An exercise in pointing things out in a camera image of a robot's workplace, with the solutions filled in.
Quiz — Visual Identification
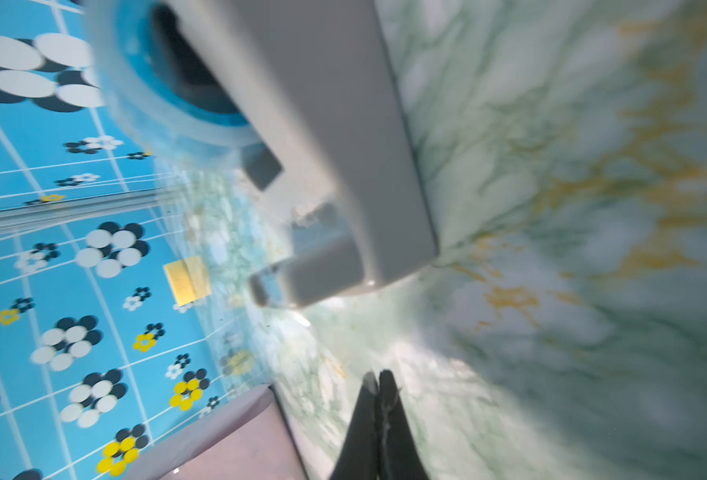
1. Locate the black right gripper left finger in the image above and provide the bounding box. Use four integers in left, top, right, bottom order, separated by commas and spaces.
330, 372, 379, 480

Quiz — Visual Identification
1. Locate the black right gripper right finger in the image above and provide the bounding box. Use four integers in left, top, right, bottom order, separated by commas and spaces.
377, 370, 429, 480

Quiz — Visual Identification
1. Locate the purple wrapping paper sheet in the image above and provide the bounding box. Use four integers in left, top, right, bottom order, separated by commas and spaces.
123, 385, 307, 479

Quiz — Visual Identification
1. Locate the small grey white device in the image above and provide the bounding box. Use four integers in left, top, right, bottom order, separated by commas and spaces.
171, 1, 439, 309

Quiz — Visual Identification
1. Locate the yellow round sponge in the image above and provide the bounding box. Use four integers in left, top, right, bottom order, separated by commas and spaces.
164, 256, 212, 307

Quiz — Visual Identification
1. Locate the blue clear tape roll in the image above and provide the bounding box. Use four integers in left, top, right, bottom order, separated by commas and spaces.
83, 1, 268, 169

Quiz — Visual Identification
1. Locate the aluminium frame post left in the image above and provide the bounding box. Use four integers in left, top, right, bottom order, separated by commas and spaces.
0, 187, 184, 234

